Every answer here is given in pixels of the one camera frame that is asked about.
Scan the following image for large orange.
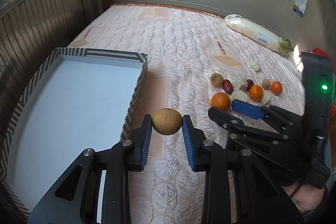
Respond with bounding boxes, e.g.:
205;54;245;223
210;93;231;111

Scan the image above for medium orange tangerine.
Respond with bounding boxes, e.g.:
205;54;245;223
249;85;264;102

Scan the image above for red jujube date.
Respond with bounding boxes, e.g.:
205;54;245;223
222;79;234;94

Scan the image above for white fuzzy fruit chunk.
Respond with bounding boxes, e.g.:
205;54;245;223
232;79;248;92

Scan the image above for round tan brown fruit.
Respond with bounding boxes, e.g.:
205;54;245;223
152;108;182;135

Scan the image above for person right hand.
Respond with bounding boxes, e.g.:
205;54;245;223
282;181;328;218

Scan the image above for red plastic bag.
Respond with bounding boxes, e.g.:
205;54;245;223
311;48;335;71

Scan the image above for small orange tangerine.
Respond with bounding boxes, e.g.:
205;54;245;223
270;81;283;96

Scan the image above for small tan fruit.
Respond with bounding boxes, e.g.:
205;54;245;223
261;79;272;90

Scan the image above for dark red jujube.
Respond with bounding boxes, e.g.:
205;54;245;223
246;79;254;90

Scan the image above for brown kiwi fruit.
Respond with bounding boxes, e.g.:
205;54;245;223
210;73;224;88

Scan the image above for wrapped white daikon radish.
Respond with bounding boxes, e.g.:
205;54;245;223
224;14;294;57

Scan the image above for pink quilted bed cover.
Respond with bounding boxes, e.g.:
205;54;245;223
71;6;304;223

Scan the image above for white striped cardboard tray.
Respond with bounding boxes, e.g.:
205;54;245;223
1;48;147;217

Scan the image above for dark wooden slatted headboard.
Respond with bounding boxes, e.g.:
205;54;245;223
0;0;90;135

